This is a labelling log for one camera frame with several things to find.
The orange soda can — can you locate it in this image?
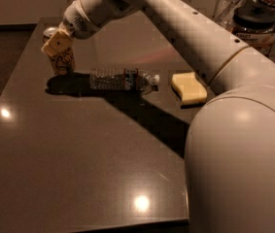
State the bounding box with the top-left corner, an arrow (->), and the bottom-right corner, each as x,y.
43,26 -> 75,75

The black-lidded snack jar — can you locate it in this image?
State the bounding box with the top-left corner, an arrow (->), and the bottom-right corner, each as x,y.
231,5 -> 275,56

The clear drinking glass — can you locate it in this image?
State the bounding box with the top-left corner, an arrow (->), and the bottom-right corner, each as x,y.
213,0 -> 246,29

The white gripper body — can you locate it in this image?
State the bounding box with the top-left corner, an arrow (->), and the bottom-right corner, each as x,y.
59,0 -> 100,39

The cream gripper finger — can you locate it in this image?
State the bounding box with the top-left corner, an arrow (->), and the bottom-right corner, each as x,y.
41,29 -> 73,57

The clear plastic water bottle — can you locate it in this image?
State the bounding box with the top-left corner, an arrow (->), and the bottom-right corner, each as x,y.
89,68 -> 160,94

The yellow sponge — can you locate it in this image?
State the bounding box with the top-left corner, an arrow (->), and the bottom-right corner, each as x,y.
171,72 -> 207,106

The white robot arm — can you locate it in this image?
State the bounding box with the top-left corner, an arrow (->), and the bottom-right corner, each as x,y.
42,0 -> 275,233

